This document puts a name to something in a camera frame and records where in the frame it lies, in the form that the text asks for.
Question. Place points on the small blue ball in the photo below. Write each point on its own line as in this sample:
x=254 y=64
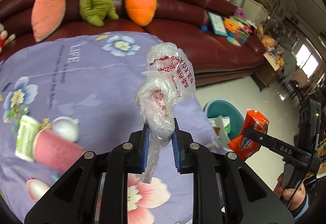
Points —
x=204 y=28

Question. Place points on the pile of colourful toys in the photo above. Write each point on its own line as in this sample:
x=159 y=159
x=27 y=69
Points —
x=242 y=30

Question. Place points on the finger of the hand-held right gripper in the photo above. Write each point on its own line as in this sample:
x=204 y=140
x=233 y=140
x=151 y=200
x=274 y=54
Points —
x=275 y=146

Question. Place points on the teal plastic bin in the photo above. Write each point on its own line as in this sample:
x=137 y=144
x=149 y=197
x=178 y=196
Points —
x=229 y=109

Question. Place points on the clear red-printed plastic bag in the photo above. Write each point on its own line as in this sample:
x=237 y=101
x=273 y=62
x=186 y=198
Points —
x=163 y=91

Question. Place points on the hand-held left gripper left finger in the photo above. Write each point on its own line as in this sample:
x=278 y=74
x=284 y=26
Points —
x=145 y=152

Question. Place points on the person's right forearm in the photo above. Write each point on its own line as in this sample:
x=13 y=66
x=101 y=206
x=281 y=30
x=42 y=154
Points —
x=303 y=205

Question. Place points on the dark wooden chair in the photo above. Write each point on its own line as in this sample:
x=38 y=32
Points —
x=289 y=90

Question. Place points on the green white pastry box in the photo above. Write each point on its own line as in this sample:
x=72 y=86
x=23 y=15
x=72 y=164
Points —
x=224 y=127

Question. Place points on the pink paper cup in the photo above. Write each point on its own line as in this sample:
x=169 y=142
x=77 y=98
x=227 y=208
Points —
x=56 y=150

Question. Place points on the pink sweet potato plush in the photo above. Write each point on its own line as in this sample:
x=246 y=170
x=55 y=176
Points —
x=48 y=5

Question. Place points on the orange snack packet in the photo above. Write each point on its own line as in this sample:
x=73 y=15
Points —
x=248 y=147

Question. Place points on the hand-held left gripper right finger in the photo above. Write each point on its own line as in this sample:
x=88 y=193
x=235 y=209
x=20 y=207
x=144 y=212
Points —
x=175 y=152

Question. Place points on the purple floral blanket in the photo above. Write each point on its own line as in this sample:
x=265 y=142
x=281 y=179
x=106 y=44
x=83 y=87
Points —
x=84 y=81

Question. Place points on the small red plush toy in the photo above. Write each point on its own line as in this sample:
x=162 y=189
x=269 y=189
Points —
x=3 y=38

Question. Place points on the bright window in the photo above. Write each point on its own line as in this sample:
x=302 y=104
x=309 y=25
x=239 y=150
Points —
x=309 y=61

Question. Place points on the green white tissue packet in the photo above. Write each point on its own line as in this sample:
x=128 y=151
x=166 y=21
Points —
x=25 y=137

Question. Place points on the teal picture book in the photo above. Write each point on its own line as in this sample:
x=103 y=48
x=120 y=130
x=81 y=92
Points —
x=217 y=24

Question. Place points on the orange plastic bag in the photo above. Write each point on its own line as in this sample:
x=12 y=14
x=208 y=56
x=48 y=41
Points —
x=268 y=41

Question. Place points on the person's right hand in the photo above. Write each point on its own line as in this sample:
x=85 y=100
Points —
x=290 y=194

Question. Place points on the dark red leather sofa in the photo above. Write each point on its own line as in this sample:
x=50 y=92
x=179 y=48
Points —
x=178 y=10

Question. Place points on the wooden side table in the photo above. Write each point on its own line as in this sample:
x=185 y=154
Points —
x=266 y=75

